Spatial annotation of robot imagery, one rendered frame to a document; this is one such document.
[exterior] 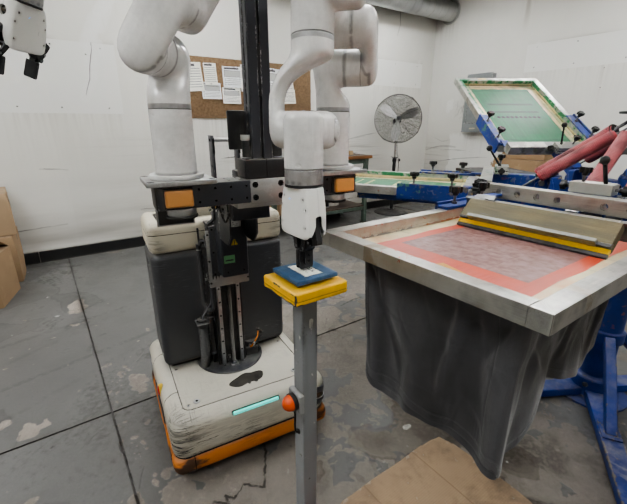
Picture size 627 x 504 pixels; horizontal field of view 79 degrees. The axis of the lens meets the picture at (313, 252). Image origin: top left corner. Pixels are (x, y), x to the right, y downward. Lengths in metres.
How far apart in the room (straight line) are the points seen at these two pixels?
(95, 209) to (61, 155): 0.57
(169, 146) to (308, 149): 0.36
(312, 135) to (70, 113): 3.72
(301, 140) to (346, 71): 0.43
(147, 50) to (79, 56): 3.48
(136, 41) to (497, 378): 0.97
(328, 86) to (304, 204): 0.47
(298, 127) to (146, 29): 0.35
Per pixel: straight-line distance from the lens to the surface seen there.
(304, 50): 0.80
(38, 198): 4.35
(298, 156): 0.71
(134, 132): 4.38
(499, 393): 0.91
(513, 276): 0.91
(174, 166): 0.95
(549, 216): 1.21
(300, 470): 1.10
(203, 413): 1.54
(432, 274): 0.78
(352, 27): 1.05
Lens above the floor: 1.26
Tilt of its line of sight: 19 degrees down
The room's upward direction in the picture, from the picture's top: straight up
